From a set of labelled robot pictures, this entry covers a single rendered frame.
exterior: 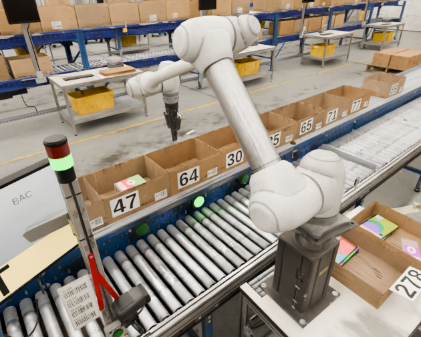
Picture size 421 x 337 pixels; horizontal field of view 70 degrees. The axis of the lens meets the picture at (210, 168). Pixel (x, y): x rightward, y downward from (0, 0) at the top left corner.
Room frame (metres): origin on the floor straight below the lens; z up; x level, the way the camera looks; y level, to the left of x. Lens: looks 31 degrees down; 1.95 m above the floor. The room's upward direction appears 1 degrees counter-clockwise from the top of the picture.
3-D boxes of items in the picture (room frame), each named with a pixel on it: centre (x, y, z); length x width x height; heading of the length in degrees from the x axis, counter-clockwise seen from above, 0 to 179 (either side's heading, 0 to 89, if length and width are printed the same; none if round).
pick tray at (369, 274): (1.03, -0.70, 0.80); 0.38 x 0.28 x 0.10; 37
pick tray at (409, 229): (1.19, -0.97, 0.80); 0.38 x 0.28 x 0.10; 36
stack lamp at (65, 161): (0.64, 0.36, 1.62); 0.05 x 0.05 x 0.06
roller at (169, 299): (1.02, 0.31, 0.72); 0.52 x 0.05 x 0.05; 38
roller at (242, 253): (1.30, -0.05, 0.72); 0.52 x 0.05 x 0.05; 38
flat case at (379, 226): (1.27, -0.92, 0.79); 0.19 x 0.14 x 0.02; 122
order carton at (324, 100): (2.67, -1.05, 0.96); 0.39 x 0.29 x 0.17; 128
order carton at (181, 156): (1.70, 0.17, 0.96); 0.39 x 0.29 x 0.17; 128
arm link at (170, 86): (1.59, 0.21, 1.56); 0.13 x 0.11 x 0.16; 131
